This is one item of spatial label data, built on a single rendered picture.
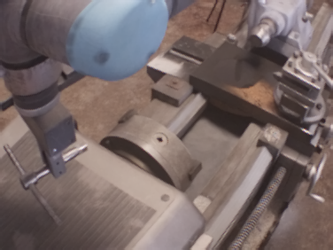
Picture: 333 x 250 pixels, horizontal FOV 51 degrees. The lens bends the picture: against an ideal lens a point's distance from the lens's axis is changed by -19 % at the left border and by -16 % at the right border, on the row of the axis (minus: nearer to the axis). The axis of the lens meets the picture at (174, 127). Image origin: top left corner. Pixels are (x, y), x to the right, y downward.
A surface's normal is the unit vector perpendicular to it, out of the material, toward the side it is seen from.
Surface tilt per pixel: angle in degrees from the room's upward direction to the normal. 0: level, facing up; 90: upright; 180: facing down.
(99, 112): 0
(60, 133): 90
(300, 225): 0
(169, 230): 45
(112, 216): 0
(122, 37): 90
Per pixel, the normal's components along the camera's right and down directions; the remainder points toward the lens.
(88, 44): -0.45, 0.43
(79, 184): 0.05, -0.69
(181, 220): 0.63, -0.19
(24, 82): 0.11, 0.72
